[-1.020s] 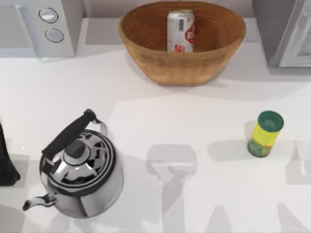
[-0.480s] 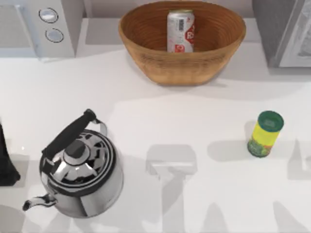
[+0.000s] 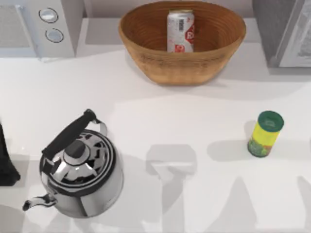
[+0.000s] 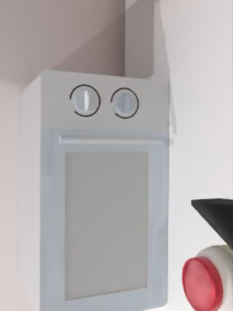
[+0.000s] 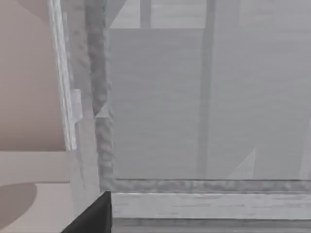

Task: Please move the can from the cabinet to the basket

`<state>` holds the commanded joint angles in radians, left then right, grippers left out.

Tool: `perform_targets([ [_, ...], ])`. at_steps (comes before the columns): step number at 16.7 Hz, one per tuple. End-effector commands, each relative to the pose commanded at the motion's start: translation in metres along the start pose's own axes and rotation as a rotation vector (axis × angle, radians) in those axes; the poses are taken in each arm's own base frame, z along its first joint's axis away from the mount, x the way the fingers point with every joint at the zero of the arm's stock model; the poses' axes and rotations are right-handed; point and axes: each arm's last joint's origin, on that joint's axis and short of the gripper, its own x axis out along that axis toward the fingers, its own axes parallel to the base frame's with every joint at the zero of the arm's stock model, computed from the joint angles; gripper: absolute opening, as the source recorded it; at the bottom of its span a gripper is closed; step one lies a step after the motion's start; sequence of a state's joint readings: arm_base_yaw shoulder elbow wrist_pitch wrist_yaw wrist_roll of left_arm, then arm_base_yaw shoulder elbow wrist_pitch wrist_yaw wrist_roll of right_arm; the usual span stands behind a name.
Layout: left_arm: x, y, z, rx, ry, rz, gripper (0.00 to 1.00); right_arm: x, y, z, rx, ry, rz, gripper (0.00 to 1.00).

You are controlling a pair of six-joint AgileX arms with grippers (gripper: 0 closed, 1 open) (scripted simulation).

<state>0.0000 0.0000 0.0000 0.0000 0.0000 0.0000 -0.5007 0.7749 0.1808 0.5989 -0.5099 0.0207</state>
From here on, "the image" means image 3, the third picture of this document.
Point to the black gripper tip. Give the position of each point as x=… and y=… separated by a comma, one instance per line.
x=5, y=167

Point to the yellow and green can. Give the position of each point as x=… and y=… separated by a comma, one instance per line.
x=264, y=136

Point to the red and white can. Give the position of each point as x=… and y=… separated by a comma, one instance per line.
x=180, y=31

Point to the pale microwave oven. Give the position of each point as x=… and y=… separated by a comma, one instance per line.
x=31, y=26

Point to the round microwave knob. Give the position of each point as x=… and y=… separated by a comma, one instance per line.
x=54, y=35
x=48, y=15

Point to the brown wooden basket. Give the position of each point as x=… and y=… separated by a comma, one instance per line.
x=182, y=65

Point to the shiny steel kettle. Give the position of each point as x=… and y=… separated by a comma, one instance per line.
x=85, y=170

